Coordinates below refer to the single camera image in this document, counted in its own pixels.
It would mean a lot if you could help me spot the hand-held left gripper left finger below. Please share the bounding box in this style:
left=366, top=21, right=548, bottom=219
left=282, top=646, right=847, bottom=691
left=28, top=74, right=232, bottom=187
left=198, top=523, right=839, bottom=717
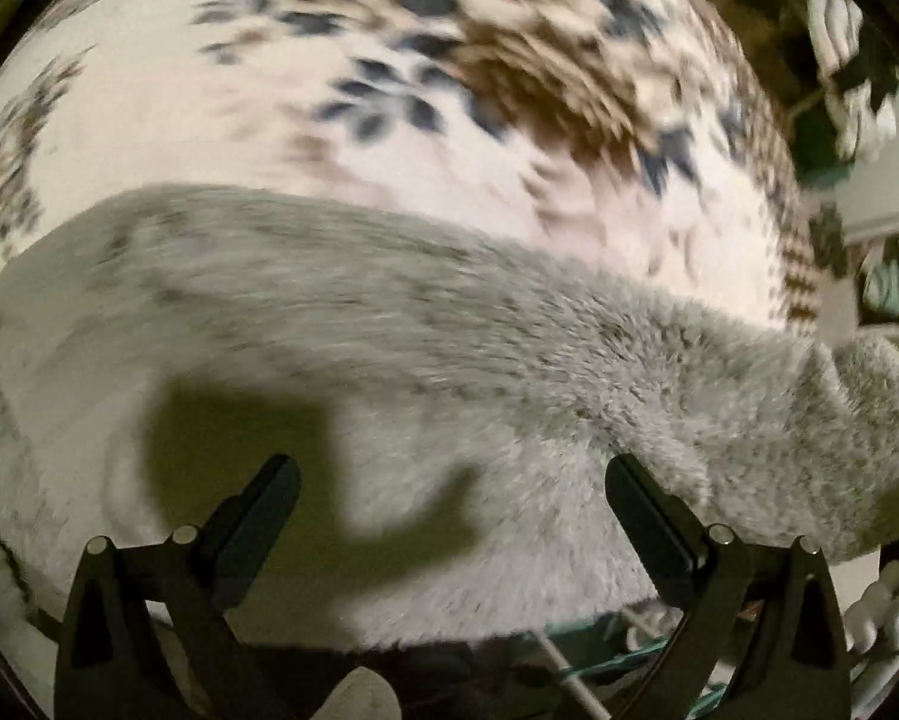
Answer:
left=54, top=454, right=304, bottom=720

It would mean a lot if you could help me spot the grey fluffy blanket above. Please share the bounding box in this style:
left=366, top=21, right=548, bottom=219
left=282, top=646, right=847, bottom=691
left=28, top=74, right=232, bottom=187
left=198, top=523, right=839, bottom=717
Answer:
left=0, top=181, right=899, bottom=652

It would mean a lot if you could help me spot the floral printed blanket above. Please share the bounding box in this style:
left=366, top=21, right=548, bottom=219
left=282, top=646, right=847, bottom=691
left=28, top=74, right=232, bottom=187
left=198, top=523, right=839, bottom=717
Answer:
left=0, top=0, right=821, bottom=338

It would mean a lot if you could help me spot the green white patterned bedsheet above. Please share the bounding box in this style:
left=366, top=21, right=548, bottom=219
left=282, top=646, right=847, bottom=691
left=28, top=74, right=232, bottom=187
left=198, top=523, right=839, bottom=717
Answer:
left=486, top=559, right=899, bottom=720

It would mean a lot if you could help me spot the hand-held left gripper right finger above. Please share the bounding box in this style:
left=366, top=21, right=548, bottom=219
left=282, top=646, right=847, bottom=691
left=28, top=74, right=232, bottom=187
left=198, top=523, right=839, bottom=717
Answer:
left=604, top=453, right=853, bottom=720

